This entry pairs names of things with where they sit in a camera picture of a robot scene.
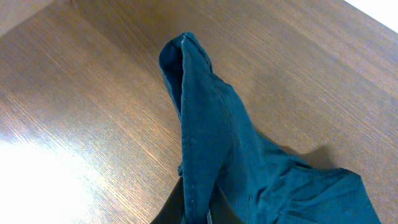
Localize navy blue shorts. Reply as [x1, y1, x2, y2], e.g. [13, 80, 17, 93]
[159, 32, 379, 223]

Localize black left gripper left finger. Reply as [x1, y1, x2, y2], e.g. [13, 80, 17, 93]
[150, 177, 187, 224]

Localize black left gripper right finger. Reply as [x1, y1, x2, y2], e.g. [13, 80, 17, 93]
[207, 183, 243, 224]

